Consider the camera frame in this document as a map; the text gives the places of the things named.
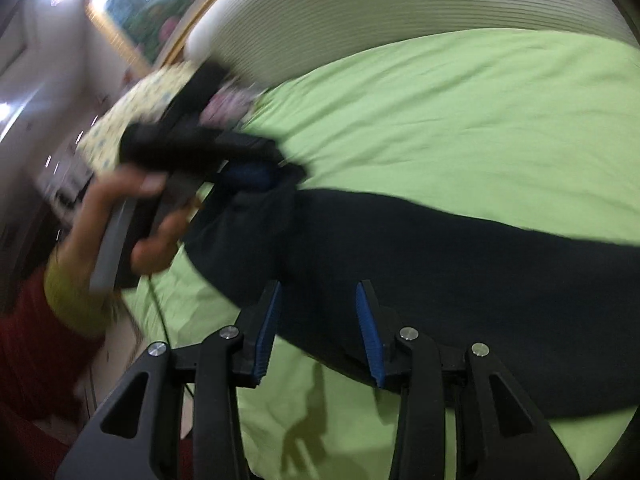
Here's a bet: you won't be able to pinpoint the green bed sheet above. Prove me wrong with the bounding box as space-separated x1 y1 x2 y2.
120 28 640 480

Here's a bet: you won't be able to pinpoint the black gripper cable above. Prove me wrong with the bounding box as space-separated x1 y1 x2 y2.
146 274 174 348

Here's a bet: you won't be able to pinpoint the pink floral pillow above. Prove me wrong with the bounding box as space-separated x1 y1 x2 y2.
198 84 265 129

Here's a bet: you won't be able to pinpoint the person's left hand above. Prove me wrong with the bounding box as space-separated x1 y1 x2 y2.
55 166 196 295

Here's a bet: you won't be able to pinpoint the white ribbed headboard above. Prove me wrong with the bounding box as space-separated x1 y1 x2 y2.
184 0 638 86

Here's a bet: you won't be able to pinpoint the black pants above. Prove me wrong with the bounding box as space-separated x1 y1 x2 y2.
182 166 640 420

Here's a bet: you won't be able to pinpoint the yellow dotted pillow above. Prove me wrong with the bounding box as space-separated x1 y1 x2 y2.
77 62 196 174

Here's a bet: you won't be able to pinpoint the red sleeve left forearm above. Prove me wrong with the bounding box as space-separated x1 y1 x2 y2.
1 255 115 439

